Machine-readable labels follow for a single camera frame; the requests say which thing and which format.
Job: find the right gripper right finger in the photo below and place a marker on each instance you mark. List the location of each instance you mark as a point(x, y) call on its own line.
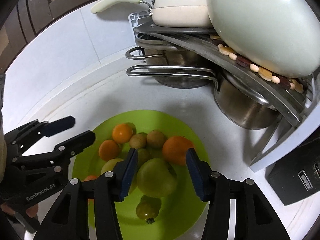
point(212, 187)

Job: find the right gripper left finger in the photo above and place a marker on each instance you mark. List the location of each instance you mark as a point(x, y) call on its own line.
point(111, 187)

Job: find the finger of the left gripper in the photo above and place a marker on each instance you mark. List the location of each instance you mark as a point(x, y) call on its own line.
point(52, 128)
point(71, 147)

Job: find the yellow-green pear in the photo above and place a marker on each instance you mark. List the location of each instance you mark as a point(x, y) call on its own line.
point(109, 165)

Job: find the green fruit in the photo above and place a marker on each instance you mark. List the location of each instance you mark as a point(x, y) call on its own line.
point(108, 150)

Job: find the small green tomato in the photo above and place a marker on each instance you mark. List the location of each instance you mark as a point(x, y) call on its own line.
point(143, 156)
point(148, 209)

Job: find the green apple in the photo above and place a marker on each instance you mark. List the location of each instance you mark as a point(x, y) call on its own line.
point(156, 178)

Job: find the small orange tangerine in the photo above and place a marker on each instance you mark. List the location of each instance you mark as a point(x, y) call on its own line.
point(122, 133)

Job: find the small brown longan fruit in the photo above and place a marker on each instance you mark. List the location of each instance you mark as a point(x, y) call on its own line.
point(155, 139)

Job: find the large orange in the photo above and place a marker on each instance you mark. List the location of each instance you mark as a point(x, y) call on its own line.
point(88, 184)

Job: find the green plastic plate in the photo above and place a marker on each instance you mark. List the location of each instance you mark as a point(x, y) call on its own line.
point(180, 210)

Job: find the black knife block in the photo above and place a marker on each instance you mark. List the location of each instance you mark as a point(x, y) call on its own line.
point(296, 176)

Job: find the steel pot right bottom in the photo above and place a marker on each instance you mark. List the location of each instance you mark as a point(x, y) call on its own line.
point(243, 105)

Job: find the steel pot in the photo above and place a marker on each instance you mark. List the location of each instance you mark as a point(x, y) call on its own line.
point(157, 52)
point(243, 105)

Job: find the metal corner shelf rack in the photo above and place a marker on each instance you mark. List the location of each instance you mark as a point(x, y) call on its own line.
point(300, 111)

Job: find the steel pot left bottom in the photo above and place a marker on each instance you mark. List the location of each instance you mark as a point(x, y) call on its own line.
point(157, 52)

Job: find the beaded wooden trivet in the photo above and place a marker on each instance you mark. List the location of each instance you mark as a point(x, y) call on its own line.
point(265, 74)

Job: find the white saucepan lower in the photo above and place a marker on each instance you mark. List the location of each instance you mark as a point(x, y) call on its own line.
point(168, 13)

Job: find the white ceramic pot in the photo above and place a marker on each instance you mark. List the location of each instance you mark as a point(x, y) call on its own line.
point(279, 35)

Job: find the dark wooden window frame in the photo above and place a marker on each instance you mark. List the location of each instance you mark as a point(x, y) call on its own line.
point(26, 20)

